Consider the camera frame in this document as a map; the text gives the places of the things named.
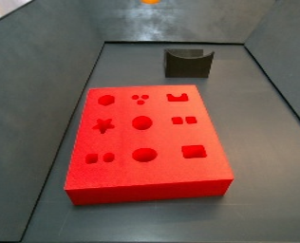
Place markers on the red foam shape board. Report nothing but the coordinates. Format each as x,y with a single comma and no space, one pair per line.
147,146

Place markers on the black curved part holder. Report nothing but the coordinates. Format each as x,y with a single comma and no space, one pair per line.
187,63

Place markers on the orange oval peg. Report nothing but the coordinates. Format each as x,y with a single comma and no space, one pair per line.
151,2

